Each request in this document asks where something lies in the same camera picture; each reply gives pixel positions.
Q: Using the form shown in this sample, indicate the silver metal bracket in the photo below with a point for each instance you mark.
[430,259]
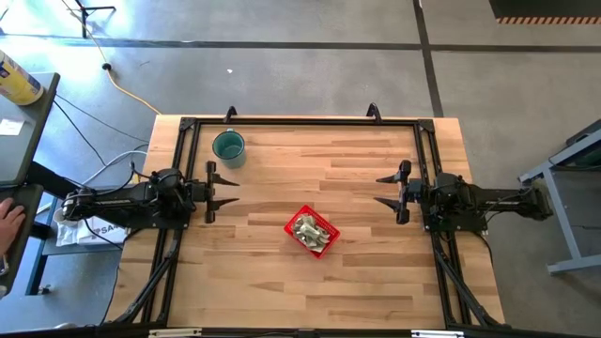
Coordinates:
[174,333]
[436,333]

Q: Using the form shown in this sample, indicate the yellow wipes canister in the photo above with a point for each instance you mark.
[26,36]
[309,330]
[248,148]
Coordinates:
[16,80]

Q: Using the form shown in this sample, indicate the red plastic slotted basket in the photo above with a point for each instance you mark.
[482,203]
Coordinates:
[333,233]

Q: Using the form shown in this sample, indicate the green mug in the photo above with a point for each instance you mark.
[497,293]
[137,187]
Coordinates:
[230,162]

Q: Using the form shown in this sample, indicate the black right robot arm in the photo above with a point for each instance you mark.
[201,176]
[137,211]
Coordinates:
[497,202]

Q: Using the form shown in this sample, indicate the white paper label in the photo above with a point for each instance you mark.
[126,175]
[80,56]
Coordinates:
[10,127]

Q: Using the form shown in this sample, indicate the grey blue metal table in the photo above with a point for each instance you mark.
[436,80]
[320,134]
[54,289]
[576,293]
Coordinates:
[561,225]

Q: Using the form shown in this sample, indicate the black diagonal support beam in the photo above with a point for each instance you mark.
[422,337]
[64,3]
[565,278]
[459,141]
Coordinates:
[47,176]

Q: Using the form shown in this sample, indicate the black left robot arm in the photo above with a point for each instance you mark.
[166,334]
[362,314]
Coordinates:
[117,202]

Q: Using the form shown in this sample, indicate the dark grey side desk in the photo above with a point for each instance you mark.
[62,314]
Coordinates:
[33,150]

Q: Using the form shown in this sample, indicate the black mat orange striped edge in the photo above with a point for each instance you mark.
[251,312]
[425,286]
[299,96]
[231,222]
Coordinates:
[544,9]

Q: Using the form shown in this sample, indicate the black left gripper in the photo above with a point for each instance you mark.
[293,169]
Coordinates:
[210,192]

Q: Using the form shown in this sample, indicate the black aluminium table frame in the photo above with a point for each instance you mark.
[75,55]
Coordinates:
[300,121]

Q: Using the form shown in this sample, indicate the black tripod stand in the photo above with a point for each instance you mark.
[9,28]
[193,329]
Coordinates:
[83,21]

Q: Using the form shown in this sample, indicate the person's hand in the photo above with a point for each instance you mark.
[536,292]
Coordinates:
[9,225]

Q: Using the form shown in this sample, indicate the green white sweetener packet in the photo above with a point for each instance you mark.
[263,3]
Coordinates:
[313,229]
[320,246]
[311,240]
[303,221]
[323,236]
[299,232]

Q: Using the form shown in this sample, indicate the white printed paper bag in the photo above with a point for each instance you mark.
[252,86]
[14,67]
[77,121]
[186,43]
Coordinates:
[103,233]

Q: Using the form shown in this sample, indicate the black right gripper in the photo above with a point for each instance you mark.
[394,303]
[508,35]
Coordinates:
[405,192]

